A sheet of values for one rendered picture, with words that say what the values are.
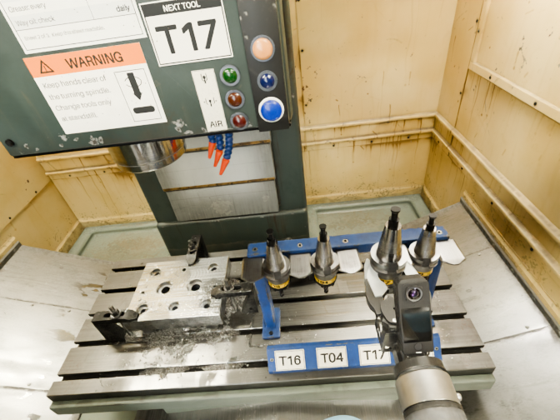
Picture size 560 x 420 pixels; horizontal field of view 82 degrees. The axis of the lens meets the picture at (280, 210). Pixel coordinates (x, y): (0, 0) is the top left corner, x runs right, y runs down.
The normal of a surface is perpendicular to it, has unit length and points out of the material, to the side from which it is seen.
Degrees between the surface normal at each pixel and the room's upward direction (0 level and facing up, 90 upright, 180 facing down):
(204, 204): 90
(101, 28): 90
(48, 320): 24
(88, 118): 90
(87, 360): 0
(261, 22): 90
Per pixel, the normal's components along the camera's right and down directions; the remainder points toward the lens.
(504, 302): -0.51, -0.67
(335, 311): -0.12, -0.77
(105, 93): 0.01, 0.62
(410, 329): -0.07, 0.14
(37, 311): 0.29, -0.74
